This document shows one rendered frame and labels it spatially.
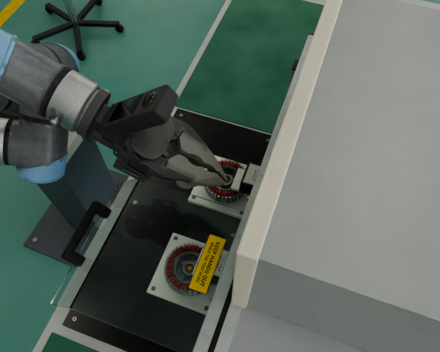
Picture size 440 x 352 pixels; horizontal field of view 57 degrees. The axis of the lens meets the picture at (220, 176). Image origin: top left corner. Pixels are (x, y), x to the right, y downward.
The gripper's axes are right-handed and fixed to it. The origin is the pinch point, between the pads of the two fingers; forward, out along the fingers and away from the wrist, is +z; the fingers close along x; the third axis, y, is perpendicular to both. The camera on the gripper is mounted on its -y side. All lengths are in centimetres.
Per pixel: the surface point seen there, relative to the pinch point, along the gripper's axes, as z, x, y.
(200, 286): 6.4, 12.9, 10.3
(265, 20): 5, -88, 46
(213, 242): 5.8, 5.4, 10.6
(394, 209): 12.9, 5.0, -20.6
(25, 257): -30, 1, 145
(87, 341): -1, 25, 49
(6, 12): -123, -133, 189
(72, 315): -6, 21, 49
